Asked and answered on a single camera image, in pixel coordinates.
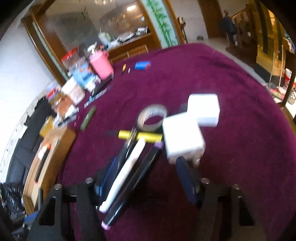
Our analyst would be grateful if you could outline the black marker pink cap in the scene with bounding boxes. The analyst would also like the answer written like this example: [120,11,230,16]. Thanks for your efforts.
[101,141,164,230]

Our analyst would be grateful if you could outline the pink sleeved mug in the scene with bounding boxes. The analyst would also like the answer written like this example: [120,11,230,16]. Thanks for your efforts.
[89,50,114,80]

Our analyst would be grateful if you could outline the blue label plastic jar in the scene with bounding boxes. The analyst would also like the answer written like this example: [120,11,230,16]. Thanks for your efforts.
[72,63,101,92]

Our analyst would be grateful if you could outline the white square charger block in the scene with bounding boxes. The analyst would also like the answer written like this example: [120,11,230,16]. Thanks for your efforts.
[162,112,206,166]

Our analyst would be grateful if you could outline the blue battery pack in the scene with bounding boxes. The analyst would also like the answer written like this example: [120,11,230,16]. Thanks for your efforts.
[134,61,151,70]

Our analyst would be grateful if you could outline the purple velvet tablecloth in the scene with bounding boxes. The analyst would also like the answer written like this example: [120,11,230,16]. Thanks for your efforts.
[58,43,295,240]

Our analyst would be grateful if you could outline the bamboo painted pillar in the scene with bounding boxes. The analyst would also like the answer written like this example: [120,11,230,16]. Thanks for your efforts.
[142,0,179,48]

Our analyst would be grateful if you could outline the white marker pen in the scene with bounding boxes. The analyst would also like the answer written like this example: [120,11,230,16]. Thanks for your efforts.
[99,138,146,213]

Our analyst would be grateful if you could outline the red lid plastic jar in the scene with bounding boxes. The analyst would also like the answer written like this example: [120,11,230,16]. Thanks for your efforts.
[61,47,80,70]

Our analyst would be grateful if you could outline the green cylinder tube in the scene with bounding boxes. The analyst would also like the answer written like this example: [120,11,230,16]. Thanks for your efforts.
[80,106,96,131]

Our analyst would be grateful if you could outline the black pen clear tip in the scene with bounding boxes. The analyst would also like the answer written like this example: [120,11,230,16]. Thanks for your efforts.
[116,127,138,164]

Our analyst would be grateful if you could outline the black electrical tape roll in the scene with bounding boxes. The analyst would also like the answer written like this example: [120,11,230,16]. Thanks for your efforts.
[137,104,168,132]

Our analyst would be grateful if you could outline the cardboard tray box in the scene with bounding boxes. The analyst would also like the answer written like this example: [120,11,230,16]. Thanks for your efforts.
[23,127,76,215]

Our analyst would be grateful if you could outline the yellow black pen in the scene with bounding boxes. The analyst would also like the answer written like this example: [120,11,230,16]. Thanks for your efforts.
[106,130,163,143]

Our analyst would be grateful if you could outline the black leather sofa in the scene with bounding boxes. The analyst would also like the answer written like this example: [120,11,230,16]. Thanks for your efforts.
[6,98,54,184]

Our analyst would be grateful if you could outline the white power adapter with prongs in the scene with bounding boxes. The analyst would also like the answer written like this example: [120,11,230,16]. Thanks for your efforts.
[179,93,220,127]

